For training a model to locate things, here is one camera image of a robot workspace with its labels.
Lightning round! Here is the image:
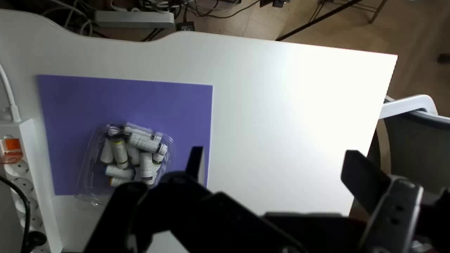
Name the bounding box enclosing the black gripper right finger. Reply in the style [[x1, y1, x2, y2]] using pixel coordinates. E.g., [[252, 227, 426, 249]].
[[341, 149, 426, 253]]

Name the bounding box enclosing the white coffee capsule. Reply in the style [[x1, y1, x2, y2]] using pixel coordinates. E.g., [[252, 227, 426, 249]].
[[128, 132, 159, 152], [100, 136, 116, 166], [139, 150, 156, 181], [111, 133, 131, 170], [152, 142, 169, 164], [104, 164, 135, 180]]

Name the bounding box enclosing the white power strip orange switch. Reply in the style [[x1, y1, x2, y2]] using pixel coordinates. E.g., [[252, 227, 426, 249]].
[[0, 116, 63, 253]]

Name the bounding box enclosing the black stand leg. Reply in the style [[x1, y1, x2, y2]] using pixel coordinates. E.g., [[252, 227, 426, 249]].
[[274, 0, 363, 42]]

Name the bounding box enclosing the white chair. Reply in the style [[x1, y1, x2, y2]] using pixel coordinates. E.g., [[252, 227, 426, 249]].
[[378, 94, 450, 191]]

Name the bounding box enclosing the grey flat box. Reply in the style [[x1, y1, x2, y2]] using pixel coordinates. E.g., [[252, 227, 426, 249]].
[[93, 10, 177, 31]]

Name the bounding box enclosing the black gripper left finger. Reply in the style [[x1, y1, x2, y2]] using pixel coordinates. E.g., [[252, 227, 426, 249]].
[[153, 144, 304, 253]]

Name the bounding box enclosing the purple rectangular mat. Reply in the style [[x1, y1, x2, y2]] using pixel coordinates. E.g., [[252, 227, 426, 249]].
[[37, 73, 215, 196]]

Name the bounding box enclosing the black plug cable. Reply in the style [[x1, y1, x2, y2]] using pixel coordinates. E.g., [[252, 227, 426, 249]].
[[0, 174, 48, 253]]

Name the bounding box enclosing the white power strip cable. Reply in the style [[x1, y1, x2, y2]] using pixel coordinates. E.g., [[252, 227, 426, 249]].
[[0, 63, 23, 123]]

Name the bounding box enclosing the clear plastic container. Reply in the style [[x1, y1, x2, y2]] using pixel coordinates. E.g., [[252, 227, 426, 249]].
[[75, 121, 176, 208]]

